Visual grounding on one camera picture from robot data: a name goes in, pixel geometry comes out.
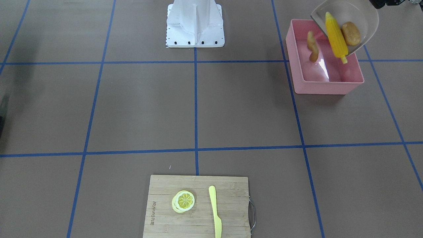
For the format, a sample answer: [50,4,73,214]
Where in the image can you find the orange toy ginger piece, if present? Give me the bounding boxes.
[307,31,319,63]

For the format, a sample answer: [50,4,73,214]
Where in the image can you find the yellow toy corn cob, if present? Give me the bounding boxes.
[325,12,348,64]

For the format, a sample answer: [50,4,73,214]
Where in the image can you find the pink plastic bin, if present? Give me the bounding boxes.
[286,19,365,95]

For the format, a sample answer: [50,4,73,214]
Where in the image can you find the yellow toy lemon slices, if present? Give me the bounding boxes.
[171,191,195,213]

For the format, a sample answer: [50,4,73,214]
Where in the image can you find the wooden cutting board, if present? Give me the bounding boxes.
[142,175,251,238]

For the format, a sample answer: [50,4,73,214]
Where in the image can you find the yellow plastic knife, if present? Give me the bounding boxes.
[209,185,222,238]

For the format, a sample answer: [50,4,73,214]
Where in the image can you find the white camera post base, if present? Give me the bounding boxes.
[165,0,225,48]

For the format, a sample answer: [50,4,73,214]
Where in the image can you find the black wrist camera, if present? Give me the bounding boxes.
[369,0,405,9]

